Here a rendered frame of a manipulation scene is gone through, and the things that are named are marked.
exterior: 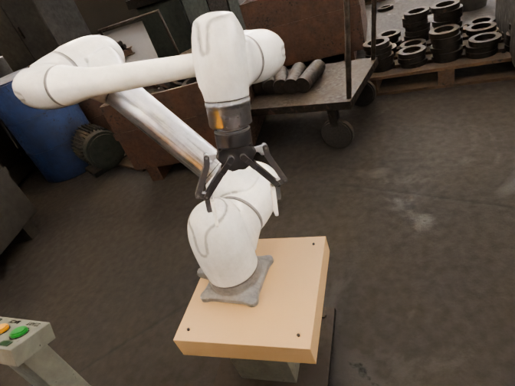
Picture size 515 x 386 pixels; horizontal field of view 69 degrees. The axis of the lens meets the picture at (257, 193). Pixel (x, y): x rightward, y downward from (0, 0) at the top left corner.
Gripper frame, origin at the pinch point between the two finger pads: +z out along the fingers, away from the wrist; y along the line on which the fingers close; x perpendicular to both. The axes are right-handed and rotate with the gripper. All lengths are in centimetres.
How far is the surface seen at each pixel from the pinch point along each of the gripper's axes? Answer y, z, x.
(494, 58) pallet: 179, 0, 151
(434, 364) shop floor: 51, 65, 2
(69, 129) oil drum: -119, 18, 254
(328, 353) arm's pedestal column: 21, 66, 17
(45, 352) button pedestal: -60, 36, 11
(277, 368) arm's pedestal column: 3, 61, 11
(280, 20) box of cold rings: 74, -41, 288
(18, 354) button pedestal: -59, 26, 0
